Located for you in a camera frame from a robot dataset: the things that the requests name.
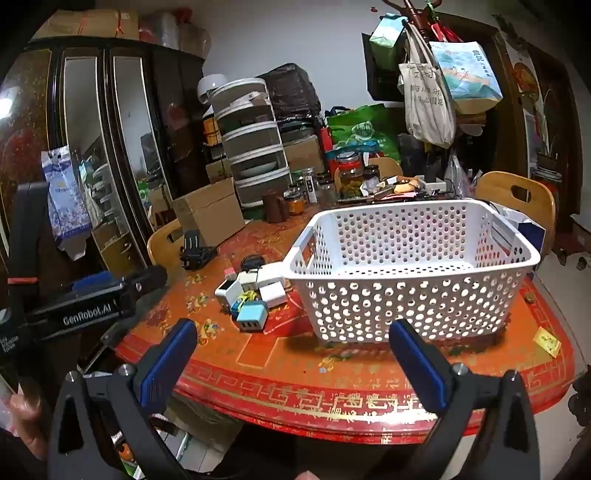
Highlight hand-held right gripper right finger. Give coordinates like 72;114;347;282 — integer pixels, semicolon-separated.
389;318;541;480

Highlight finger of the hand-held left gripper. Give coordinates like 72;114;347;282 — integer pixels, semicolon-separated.
121;265;169;303

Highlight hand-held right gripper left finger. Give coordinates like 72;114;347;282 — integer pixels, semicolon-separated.
48;318;218;480

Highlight white charger with display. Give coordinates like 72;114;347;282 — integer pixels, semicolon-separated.
215;276;243;311

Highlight white perforated plastic basket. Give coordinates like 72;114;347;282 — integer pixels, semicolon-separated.
281;198;542;344

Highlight yellow toy car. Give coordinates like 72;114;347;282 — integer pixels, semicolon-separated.
231;290;259;315

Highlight blue and white charger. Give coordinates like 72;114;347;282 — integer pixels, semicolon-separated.
236;300;270;334

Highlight large white charger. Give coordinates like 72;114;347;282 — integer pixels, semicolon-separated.
256;263;289;289

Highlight small white charger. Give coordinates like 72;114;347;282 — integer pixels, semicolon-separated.
261;282;289;309

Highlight person's left hand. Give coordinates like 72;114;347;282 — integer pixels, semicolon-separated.
7;392;49;462

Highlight black phone holder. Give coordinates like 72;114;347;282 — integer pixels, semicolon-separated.
180;229;219;271

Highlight open cardboard box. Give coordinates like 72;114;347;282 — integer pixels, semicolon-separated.
172;178;246;247

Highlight red printed tablecloth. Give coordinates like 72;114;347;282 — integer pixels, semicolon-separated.
113;203;578;446

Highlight blue and white packet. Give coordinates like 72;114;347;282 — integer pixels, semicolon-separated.
41;145;93;261

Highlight yellow small packet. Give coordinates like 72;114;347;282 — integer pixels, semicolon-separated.
532;327;561;358

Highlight brown mug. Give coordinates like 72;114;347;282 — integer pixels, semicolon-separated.
262;189;291;221

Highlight white paper bag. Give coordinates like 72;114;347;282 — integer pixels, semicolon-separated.
489;200;546;252

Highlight white tiered dish rack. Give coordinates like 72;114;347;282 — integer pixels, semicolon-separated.
212;78;293;208

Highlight clear jar with white label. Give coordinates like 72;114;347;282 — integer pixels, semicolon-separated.
302;168;319;204

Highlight closed cardboard box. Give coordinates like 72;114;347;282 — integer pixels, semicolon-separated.
281;134;326;174

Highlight pickle jar with red lid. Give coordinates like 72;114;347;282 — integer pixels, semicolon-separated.
336;152;365;199

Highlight white round fan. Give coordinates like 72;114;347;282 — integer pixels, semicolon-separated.
198;74;229;102

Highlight dark wooden wardrobe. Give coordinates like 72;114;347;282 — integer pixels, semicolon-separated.
0;37;206;278

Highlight black wrapped bundle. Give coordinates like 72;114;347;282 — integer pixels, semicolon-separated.
256;64;321;123

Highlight green shopping bag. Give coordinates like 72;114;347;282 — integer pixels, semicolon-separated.
325;104;402;162

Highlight beige canvas tote bag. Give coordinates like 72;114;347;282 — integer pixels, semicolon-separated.
398;21;458;149

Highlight blue printed paper bag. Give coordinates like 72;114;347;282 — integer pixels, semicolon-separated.
429;41;504;115

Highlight green hanging packet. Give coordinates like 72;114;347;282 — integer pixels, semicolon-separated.
368;13;409;70

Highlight cardboard boxes with red string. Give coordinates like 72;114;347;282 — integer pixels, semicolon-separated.
32;9;139;42

